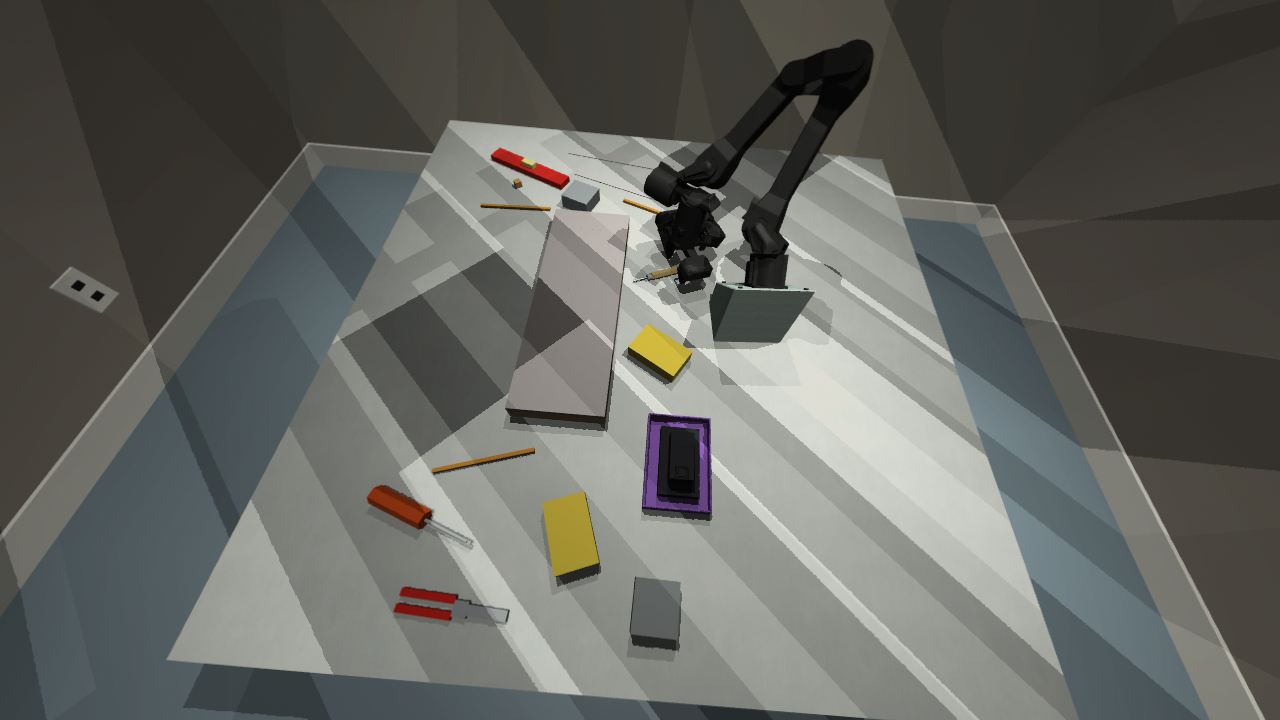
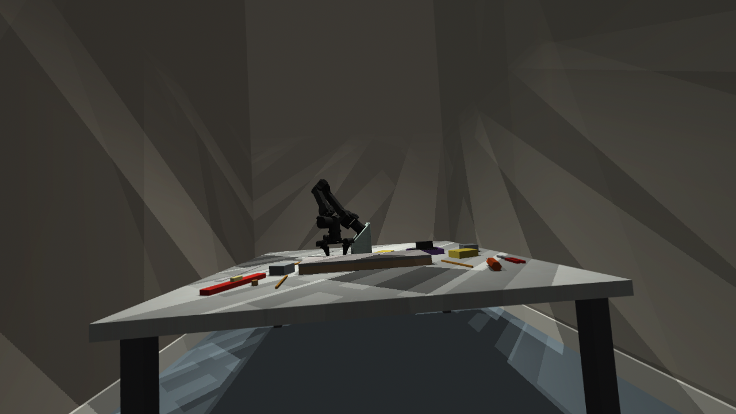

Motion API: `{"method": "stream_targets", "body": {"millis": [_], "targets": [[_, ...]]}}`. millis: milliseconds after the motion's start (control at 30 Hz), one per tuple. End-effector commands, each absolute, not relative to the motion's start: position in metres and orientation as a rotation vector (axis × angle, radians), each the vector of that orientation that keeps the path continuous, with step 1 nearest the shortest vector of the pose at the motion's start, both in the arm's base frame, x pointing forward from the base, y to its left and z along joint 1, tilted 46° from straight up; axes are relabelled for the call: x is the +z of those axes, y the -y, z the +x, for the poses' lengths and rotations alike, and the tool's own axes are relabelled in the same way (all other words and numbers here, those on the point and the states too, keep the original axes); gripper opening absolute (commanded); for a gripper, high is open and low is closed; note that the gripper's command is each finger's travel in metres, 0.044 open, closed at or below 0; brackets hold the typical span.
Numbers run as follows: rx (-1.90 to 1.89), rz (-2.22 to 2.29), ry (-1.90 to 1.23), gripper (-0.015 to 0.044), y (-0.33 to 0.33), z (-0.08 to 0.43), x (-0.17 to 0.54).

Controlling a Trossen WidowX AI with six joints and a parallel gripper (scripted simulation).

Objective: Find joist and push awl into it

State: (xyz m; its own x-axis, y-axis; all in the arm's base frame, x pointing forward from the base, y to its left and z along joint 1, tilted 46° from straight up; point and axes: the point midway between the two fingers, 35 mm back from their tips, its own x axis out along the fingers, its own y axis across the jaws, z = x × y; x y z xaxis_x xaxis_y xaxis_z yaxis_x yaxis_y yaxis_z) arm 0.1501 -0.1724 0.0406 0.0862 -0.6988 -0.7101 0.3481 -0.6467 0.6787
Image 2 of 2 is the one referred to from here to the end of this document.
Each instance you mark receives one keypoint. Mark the dark red long bar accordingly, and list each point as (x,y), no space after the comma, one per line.
(234,282)

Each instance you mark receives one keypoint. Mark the purple tray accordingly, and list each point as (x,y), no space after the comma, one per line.
(432,252)

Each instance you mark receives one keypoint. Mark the red-handled pliers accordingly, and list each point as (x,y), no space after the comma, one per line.
(511,259)

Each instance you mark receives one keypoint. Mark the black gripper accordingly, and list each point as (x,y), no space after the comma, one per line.
(334,235)

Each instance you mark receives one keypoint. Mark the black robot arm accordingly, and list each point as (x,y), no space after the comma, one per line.
(322,194)

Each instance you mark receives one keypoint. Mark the orange-handled screwdriver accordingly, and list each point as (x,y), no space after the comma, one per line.
(494,264)

